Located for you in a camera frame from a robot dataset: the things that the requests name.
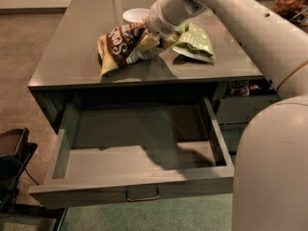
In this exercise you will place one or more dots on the snack bag in right drawer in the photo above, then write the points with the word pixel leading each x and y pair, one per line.
pixel 242 88

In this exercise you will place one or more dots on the green chip bag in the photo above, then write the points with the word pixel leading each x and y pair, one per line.
pixel 193 42

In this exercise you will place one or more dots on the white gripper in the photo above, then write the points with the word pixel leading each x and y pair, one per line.
pixel 159 22

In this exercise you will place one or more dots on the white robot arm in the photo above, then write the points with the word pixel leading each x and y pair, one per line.
pixel 270 186

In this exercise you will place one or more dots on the brown chip bag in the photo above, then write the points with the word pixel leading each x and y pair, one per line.
pixel 118 48

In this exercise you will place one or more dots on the metal drawer handle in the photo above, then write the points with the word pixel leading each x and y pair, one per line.
pixel 138 194

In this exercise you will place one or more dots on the glass jar of snacks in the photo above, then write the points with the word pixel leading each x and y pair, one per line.
pixel 295 11

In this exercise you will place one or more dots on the grey counter cabinet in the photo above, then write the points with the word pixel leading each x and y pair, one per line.
pixel 70 63

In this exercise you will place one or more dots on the white bowl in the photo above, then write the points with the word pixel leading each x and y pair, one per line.
pixel 135 15

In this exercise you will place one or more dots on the right top drawer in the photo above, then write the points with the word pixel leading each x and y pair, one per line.
pixel 241 109

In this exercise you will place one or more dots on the open grey top drawer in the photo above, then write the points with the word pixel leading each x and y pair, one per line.
pixel 100 153

